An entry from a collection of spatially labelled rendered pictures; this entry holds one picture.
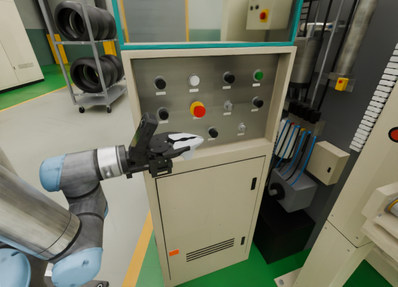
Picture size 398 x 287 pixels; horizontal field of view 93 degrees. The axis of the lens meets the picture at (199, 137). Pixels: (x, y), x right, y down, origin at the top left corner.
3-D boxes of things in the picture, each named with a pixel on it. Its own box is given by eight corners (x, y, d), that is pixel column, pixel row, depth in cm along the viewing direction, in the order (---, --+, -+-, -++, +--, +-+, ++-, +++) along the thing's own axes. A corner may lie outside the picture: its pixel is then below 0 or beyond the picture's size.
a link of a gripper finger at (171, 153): (186, 143, 50) (153, 150, 47) (186, 138, 49) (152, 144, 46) (192, 154, 47) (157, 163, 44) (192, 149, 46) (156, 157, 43)
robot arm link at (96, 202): (72, 247, 43) (54, 214, 37) (79, 209, 52) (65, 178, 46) (109, 234, 45) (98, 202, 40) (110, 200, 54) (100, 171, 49)
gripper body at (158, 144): (167, 154, 55) (124, 164, 51) (166, 130, 50) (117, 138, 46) (175, 173, 49) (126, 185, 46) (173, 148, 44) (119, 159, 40)
